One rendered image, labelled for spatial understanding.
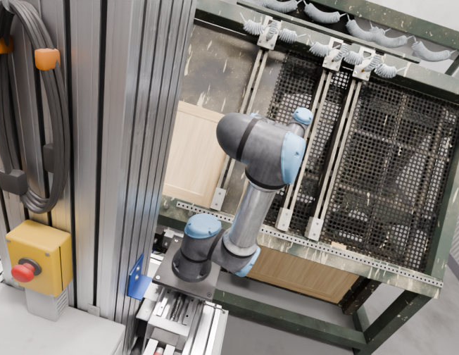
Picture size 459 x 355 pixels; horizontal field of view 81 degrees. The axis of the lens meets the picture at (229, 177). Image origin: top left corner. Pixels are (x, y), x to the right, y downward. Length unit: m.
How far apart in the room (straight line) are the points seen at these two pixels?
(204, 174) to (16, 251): 1.18
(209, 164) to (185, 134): 0.23
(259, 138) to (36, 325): 0.62
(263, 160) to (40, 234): 0.46
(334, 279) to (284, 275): 0.36
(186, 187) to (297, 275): 1.09
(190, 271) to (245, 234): 0.29
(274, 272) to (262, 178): 1.56
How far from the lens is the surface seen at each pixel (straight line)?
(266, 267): 2.12
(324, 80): 1.83
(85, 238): 0.57
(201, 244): 0.92
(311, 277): 2.21
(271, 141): 0.62
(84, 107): 0.43
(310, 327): 2.28
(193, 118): 1.68
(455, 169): 2.17
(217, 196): 1.55
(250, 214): 0.75
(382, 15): 2.40
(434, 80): 2.13
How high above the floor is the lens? 1.87
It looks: 30 degrees down
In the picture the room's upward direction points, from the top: 18 degrees clockwise
